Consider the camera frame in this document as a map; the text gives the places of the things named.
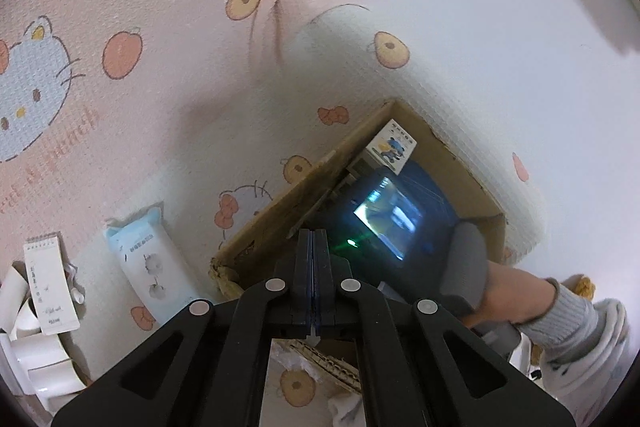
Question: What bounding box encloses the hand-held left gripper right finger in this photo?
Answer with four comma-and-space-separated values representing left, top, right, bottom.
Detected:
313, 229, 576, 427

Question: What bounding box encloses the white spiral notepad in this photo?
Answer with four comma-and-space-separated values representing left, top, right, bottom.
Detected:
22, 232, 81, 335

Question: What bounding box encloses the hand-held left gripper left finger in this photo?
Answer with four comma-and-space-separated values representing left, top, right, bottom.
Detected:
50, 229, 315, 427

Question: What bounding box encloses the small white printed box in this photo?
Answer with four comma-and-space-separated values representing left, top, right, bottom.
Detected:
364, 119, 418, 175

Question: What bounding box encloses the yellow fuzzy object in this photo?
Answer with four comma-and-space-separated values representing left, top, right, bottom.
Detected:
570, 274, 598, 303

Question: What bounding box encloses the white crumpled tissue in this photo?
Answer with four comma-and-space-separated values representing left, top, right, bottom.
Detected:
327, 392, 363, 427

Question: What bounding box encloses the person's right forearm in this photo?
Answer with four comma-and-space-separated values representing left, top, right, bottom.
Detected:
460, 264, 601, 358

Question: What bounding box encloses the pink cat printed bedsheet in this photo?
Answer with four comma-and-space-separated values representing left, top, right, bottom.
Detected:
0, 0, 640, 427

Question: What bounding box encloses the pile of white paper tubes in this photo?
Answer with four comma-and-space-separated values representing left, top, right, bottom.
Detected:
0, 259, 93, 413

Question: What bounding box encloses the light blue wet wipes packet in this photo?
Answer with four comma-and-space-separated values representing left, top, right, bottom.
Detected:
103, 202, 201, 325

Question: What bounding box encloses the brown cardboard box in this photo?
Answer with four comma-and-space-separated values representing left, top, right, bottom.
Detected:
209, 99, 508, 395

